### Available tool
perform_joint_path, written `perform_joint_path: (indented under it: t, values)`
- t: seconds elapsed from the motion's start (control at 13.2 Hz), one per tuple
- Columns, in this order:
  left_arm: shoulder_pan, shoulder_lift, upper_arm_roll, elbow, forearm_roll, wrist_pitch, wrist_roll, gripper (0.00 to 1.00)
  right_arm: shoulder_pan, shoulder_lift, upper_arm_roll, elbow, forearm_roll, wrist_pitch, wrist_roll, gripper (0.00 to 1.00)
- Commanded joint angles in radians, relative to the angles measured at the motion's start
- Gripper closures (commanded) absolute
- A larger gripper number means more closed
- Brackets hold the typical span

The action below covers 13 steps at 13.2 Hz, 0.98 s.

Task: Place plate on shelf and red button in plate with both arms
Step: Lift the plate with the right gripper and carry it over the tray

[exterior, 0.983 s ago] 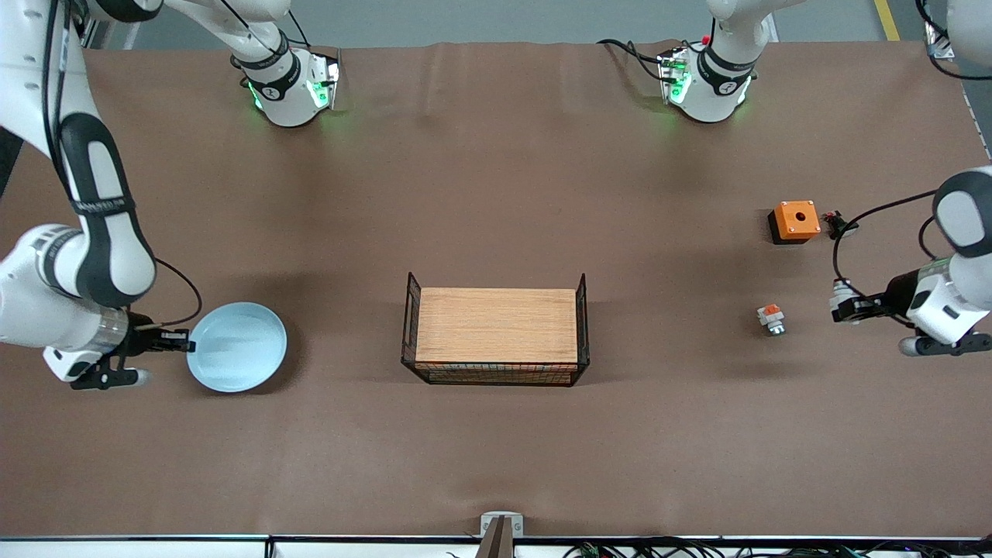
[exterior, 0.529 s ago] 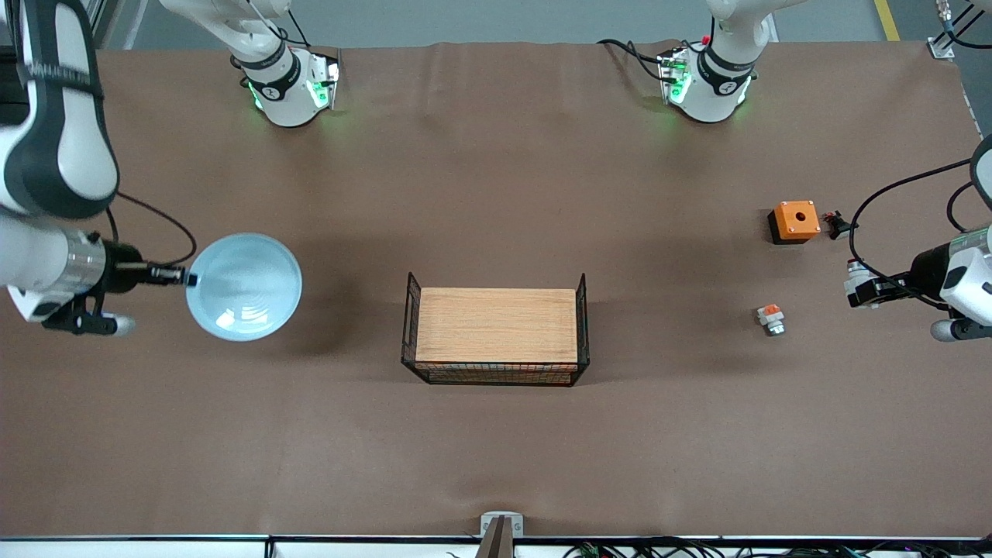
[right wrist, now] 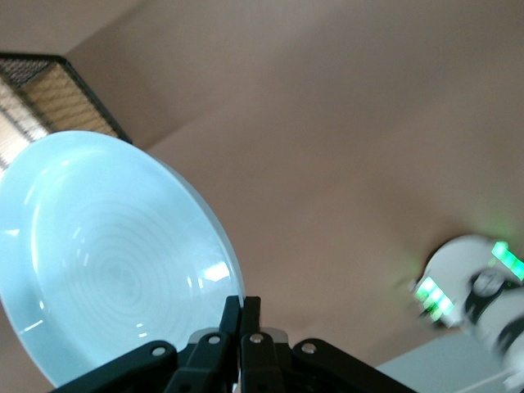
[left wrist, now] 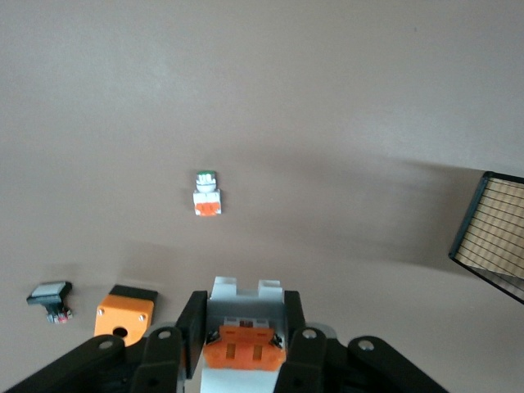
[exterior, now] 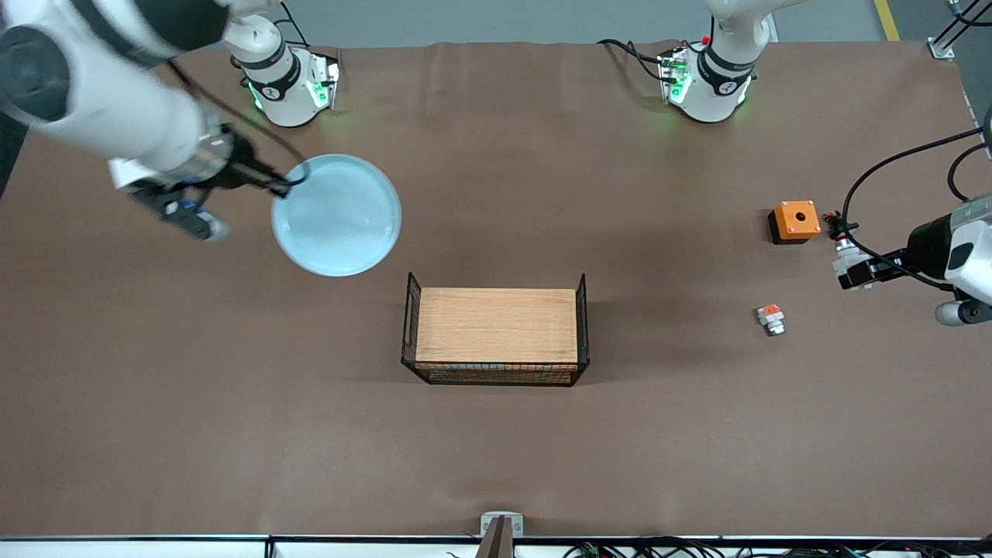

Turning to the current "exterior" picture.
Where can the light blue round plate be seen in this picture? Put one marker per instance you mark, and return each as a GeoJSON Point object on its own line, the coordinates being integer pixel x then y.
{"type": "Point", "coordinates": [341, 221]}

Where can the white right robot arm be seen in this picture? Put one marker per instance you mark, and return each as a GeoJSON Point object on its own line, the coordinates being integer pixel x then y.
{"type": "Point", "coordinates": [116, 108]}

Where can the black pushbutton head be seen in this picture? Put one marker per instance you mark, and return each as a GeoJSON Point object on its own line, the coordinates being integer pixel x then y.
{"type": "Point", "coordinates": [835, 225]}

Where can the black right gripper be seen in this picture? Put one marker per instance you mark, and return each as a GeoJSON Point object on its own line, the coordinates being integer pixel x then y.
{"type": "Point", "coordinates": [242, 168]}

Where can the white orange block red cap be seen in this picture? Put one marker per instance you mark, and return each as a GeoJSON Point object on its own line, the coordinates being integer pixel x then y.
{"type": "Point", "coordinates": [845, 256]}

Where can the orange button enclosure box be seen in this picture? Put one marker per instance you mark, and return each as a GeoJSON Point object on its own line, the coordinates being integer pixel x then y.
{"type": "Point", "coordinates": [797, 220]}

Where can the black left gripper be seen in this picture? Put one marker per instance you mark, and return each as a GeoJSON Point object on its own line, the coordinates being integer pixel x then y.
{"type": "Point", "coordinates": [922, 246]}

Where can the wooden board in basket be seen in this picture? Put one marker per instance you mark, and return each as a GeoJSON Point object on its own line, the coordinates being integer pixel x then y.
{"type": "Point", "coordinates": [496, 325]}

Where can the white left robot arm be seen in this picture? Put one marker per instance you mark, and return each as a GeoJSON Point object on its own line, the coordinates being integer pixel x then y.
{"type": "Point", "coordinates": [717, 81]}

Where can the white orange contact block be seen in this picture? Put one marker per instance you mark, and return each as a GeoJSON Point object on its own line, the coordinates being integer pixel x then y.
{"type": "Point", "coordinates": [771, 318]}

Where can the aluminium frame profile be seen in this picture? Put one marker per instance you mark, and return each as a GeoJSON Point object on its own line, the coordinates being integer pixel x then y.
{"type": "Point", "coordinates": [957, 31]}

